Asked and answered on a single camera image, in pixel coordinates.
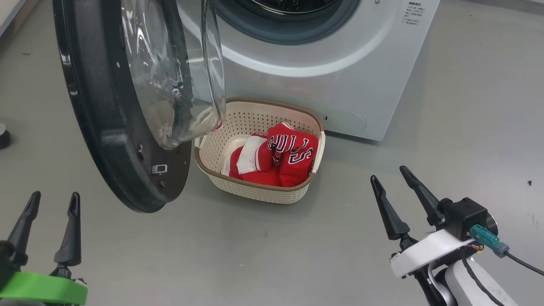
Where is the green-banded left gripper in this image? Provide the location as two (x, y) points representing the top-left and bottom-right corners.
(0, 191), (88, 306)

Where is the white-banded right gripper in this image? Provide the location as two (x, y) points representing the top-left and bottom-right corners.
(370, 165), (474, 279)

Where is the black glass washing machine door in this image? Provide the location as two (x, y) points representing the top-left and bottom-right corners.
(52, 0), (227, 214)

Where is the red Bulls basketball jersey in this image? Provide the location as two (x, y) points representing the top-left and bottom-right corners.
(267, 122), (319, 188)

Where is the red garment with white stripe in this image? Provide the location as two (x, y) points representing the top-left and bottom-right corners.
(220, 133), (283, 187)

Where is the white front-load washing machine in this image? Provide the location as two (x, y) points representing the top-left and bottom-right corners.
(176, 0), (441, 142)

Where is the cream perforated laundry basket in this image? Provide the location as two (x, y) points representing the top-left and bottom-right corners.
(194, 98), (326, 205)

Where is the teal right connector with cable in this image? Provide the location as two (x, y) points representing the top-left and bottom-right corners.
(470, 224), (544, 277)

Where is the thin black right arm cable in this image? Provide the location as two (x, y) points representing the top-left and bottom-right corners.
(460, 249), (506, 306)

